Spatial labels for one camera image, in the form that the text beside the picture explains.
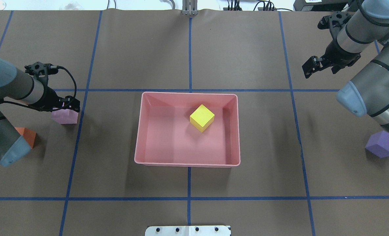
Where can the pink plastic bin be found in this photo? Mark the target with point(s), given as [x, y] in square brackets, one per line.
[165, 136]

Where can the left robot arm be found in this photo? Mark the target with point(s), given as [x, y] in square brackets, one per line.
[29, 88]

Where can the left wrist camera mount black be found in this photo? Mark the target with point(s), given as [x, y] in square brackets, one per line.
[41, 71]

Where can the yellow foam block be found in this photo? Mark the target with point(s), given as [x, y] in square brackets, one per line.
[202, 118]

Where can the purple foam block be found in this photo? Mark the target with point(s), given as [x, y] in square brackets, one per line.
[378, 144]

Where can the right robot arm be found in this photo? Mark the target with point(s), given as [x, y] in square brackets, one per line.
[367, 93]

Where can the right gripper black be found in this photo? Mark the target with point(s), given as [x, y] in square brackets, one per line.
[337, 55]

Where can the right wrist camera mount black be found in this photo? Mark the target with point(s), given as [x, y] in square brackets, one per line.
[334, 22]

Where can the white camera pillar stand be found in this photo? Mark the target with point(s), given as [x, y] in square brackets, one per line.
[205, 230]

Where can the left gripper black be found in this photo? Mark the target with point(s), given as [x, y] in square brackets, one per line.
[51, 99]

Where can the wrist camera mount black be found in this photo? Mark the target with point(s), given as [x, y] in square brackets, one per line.
[41, 71]
[334, 22]

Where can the orange foam block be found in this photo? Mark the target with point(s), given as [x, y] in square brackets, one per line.
[29, 135]

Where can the aluminium frame post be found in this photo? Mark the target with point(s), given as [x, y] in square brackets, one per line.
[190, 7]

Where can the pink foam block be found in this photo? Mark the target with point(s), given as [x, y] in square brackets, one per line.
[65, 116]

